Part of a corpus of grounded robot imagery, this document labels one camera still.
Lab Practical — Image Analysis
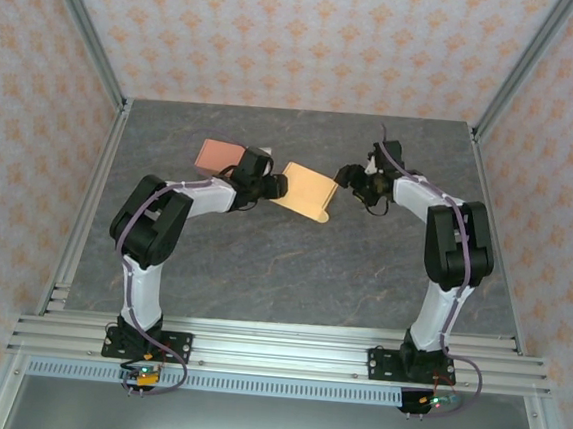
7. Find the aluminium frame post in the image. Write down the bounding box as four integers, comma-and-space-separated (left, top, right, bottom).
27, 0, 139, 111
471, 0, 573, 150

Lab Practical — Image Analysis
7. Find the tan cardboard box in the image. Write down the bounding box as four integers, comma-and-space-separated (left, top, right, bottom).
268, 160, 342, 226

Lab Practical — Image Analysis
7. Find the grey slotted cable duct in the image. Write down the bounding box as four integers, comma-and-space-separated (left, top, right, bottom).
25, 356, 406, 409

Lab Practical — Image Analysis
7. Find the pink cardboard box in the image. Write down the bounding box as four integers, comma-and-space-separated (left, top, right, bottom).
193, 137, 248, 176

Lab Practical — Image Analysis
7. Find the aluminium side rail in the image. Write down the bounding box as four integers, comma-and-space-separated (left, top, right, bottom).
34, 93, 135, 321
449, 124, 546, 357

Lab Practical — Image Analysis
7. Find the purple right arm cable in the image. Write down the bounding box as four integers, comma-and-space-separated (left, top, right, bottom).
353, 121, 503, 424

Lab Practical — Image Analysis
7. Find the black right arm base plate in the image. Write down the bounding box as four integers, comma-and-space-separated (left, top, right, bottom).
365, 346, 459, 389

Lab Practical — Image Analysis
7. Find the aluminium mounting rail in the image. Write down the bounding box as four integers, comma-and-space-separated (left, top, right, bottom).
7, 300, 557, 399

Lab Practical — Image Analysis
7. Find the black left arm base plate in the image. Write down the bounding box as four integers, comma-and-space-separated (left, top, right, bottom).
100, 325, 195, 366

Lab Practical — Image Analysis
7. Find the grey metal sheet panel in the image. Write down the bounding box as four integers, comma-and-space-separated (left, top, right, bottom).
0, 352, 567, 429

